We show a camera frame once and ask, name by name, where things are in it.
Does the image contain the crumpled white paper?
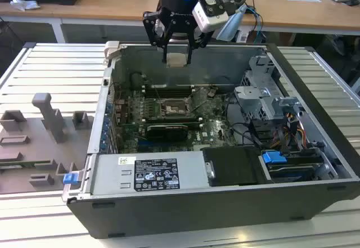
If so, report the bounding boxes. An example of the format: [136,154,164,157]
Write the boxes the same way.
[9,0,41,10]

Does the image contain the CPU socket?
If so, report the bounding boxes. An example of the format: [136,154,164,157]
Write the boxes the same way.
[160,98,188,117]

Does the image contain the blue disk carrier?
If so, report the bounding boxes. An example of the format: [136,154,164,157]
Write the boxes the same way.
[260,150,288,165]

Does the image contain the grey case release handle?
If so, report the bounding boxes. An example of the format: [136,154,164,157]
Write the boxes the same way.
[103,40,122,61]

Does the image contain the silver square CPU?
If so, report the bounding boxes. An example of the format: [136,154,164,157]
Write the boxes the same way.
[165,52,188,67]

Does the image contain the black plastic shroud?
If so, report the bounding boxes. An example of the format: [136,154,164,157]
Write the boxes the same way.
[201,146,267,187]

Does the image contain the black PC case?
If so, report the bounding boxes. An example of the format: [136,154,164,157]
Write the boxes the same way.
[62,41,360,239]

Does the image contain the wooden desk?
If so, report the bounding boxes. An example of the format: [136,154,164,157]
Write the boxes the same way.
[0,0,360,44]

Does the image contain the green motherboard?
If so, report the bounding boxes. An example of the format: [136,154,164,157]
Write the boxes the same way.
[112,86,248,153]

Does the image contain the silver power supply with label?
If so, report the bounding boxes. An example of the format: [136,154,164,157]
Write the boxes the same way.
[90,150,211,196]

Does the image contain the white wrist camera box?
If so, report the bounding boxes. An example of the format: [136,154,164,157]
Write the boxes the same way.
[192,0,228,33]

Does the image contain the black graphics card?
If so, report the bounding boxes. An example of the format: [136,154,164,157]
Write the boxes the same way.
[145,122,188,142]

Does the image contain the blue case latch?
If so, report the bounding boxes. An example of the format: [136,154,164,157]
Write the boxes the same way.
[63,173,78,186]

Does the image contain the silver metal drive cage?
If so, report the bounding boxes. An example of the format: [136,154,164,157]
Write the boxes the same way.
[233,55,305,121]

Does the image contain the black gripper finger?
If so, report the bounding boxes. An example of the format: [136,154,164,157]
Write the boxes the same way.
[142,11,173,64]
[186,30,210,65]

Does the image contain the blue cable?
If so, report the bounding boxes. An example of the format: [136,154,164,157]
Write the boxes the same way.
[245,3,266,44]

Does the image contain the coloured wire bundle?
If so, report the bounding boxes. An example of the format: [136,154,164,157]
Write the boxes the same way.
[280,112,308,149]

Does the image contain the grey parts rack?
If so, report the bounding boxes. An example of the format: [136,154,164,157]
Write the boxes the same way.
[0,92,96,196]

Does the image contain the black RAM slot white clips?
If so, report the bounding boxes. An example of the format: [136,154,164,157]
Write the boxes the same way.
[142,91,196,96]
[145,115,204,123]
[142,84,195,90]

